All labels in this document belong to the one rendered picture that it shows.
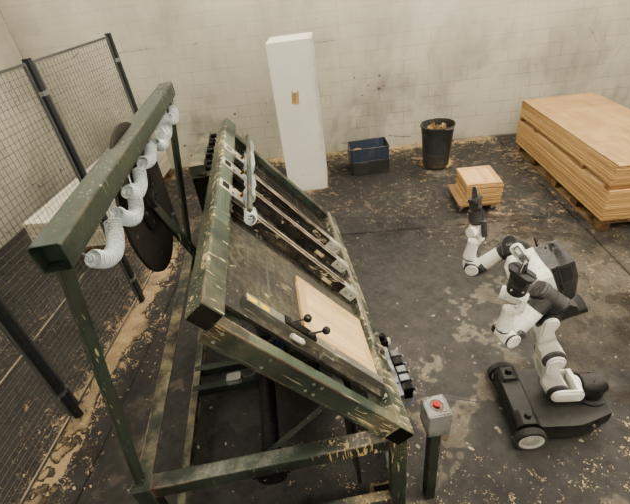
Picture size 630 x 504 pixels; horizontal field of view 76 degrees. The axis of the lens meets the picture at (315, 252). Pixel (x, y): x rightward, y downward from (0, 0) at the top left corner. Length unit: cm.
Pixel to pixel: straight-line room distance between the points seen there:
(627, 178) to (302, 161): 386
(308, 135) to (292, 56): 103
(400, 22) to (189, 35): 323
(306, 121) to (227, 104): 198
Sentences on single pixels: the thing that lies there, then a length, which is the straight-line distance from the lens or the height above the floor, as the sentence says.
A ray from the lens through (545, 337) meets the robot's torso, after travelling 275.
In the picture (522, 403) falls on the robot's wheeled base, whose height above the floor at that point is 19.
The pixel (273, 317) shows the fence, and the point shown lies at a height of 153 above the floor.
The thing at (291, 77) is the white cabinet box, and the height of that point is 163.
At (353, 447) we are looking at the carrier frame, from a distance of 226.
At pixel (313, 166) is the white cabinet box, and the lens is 611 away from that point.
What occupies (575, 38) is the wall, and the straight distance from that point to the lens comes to 802.
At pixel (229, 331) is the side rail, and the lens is 152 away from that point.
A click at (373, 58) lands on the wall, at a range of 715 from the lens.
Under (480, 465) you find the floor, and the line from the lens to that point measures 317.
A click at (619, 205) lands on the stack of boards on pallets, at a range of 542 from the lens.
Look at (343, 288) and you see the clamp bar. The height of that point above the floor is 101.
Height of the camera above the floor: 276
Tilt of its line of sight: 35 degrees down
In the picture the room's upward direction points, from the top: 8 degrees counter-clockwise
